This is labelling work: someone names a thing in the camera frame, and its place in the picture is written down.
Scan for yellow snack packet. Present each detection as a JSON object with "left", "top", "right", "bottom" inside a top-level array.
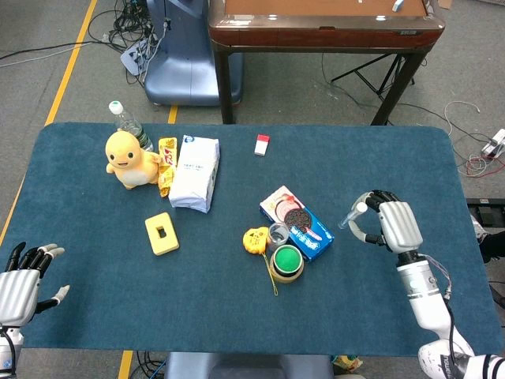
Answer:
[{"left": 157, "top": 137, "right": 178, "bottom": 198}]

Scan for blue grey machine base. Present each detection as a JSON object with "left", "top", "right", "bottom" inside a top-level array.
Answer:
[{"left": 144, "top": 0, "right": 244, "bottom": 107}]

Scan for yellow tape measure with cord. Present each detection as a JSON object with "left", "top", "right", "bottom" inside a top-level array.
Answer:
[{"left": 242, "top": 226, "right": 279, "bottom": 297}]

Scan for yellow tape roll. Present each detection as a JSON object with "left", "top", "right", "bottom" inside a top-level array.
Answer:
[{"left": 269, "top": 252, "right": 305, "bottom": 284}]

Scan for blue felt table cover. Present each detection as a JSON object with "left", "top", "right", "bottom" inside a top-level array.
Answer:
[{"left": 0, "top": 122, "right": 494, "bottom": 352}]

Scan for black floor cable bundle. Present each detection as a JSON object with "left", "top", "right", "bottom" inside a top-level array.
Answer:
[{"left": 88, "top": 0, "right": 159, "bottom": 86}]

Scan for yellow plush toy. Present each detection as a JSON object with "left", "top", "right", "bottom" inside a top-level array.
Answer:
[{"left": 104, "top": 131, "right": 163, "bottom": 190}]

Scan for red floor cables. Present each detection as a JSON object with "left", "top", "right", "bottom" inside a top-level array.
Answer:
[{"left": 465, "top": 153, "right": 505, "bottom": 177}]

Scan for clear test tube white cap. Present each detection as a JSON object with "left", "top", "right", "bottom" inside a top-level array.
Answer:
[{"left": 338, "top": 202, "right": 367, "bottom": 231}]

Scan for yellow sponge block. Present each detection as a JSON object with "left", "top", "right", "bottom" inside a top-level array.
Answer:
[{"left": 144, "top": 212, "right": 181, "bottom": 257}]

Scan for blue cookie box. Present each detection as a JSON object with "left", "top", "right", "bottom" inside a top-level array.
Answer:
[{"left": 259, "top": 185, "right": 335, "bottom": 264}]

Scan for pale paper bag package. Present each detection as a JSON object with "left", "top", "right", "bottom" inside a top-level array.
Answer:
[{"left": 168, "top": 134, "right": 221, "bottom": 214}]

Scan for white floor cable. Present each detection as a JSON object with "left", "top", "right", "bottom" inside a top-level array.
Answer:
[{"left": 443, "top": 100, "right": 484, "bottom": 131}]

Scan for blue grey robot torso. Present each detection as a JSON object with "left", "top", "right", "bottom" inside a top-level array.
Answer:
[{"left": 163, "top": 351, "right": 335, "bottom": 379}]

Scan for black equipment frame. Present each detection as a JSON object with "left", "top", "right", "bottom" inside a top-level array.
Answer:
[{"left": 466, "top": 197, "right": 505, "bottom": 264}]

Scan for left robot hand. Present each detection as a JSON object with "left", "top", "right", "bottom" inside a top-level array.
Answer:
[{"left": 0, "top": 242, "right": 71, "bottom": 327}]

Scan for grey floor power strip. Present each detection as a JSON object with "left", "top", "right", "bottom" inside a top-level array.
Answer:
[{"left": 120, "top": 39, "right": 153, "bottom": 76}]

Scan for white power strip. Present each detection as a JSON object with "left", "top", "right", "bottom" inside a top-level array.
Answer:
[{"left": 481, "top": 128, "right": 505, "bottom": 157}]

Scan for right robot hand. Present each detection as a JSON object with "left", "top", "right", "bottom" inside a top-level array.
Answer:
[{"left": 346, "top": 189, "right": 424, "bottom": 254}]

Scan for red white cigarette box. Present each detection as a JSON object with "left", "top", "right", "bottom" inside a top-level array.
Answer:
[{"left": 254, "top": 133, "right": 271, "bottom": 156}]

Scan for brown mahjong table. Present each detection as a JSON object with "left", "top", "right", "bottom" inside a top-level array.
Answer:
[{"left": 208, "top": 0, "right": 446, "bottom": 126}]

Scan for clear glass jar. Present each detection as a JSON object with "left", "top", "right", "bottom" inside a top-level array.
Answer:
[{"left": 267, "top": 222, "right": 291, "bottom": 253}]

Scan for clear plastic water bottle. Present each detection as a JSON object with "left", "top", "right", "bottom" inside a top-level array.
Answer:
[{"left": 108, "top": 100, "right": 154, "bottom": 152}]

